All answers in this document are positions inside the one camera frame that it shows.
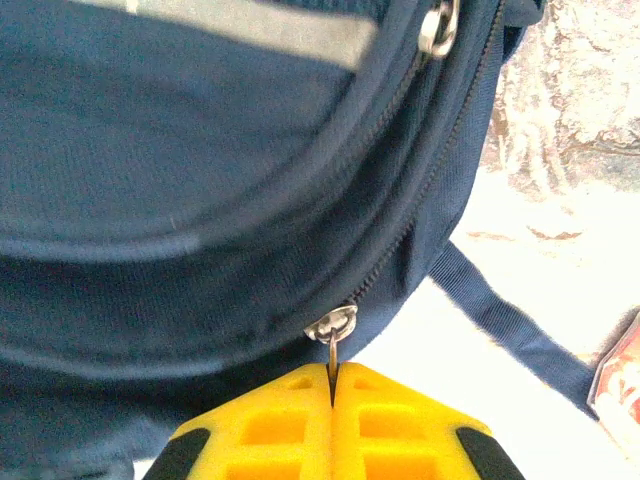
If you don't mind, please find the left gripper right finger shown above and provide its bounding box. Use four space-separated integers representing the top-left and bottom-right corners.
330 362 526 480

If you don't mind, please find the navy blue backpack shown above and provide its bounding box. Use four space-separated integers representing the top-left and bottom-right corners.
0 0 601 480

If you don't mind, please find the red rectangular box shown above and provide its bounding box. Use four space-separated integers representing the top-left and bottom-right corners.
587 307 640 461

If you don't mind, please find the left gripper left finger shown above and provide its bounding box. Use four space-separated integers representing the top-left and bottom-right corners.
142 362 334 480

